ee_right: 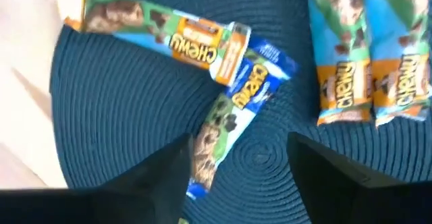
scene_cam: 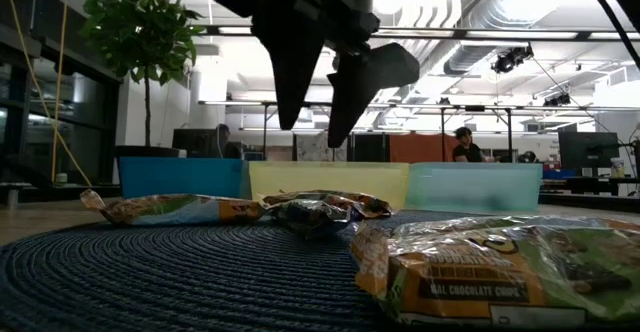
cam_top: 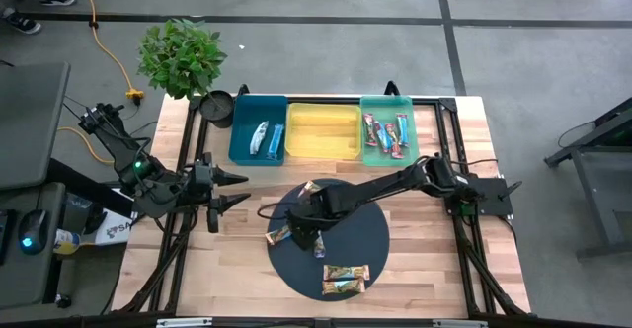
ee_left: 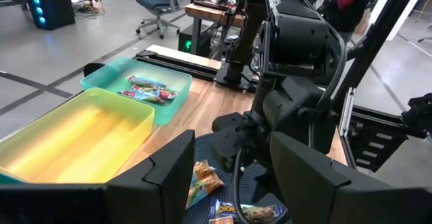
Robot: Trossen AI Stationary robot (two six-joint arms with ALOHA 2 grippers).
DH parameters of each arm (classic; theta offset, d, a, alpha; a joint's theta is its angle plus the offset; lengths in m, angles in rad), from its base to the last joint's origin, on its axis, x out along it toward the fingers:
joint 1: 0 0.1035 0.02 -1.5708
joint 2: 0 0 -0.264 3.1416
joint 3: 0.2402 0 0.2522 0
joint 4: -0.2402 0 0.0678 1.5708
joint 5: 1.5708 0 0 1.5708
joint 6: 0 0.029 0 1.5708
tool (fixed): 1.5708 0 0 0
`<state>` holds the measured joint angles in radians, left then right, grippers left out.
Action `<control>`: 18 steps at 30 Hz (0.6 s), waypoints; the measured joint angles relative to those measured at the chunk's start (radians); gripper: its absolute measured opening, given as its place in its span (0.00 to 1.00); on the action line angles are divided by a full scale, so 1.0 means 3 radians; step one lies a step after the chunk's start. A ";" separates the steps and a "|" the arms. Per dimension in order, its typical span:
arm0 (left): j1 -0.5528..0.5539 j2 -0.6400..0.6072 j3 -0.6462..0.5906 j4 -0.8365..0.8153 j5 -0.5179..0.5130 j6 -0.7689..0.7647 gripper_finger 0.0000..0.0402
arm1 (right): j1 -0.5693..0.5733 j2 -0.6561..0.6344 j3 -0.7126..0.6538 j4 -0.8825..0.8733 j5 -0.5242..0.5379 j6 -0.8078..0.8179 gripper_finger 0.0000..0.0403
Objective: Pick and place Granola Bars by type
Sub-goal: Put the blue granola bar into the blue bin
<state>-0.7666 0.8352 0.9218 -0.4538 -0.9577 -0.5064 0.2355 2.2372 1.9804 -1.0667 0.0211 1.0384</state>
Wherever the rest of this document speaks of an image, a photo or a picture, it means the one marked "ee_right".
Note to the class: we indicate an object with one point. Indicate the blue label granola bar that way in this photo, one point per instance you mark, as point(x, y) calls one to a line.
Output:
point(243, 96)

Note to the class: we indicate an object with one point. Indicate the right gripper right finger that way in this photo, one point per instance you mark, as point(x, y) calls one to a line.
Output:
point(354, 197)

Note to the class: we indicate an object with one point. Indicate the round dark blue woven mat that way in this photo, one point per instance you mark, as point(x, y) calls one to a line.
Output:
point(118, 109)

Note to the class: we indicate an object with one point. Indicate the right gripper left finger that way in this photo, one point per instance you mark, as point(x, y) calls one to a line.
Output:
point(101, 203)

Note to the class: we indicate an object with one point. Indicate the orange label granola bar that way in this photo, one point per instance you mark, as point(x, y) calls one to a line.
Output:
point(152, 21)
point(401, 65)
point(341, 65)

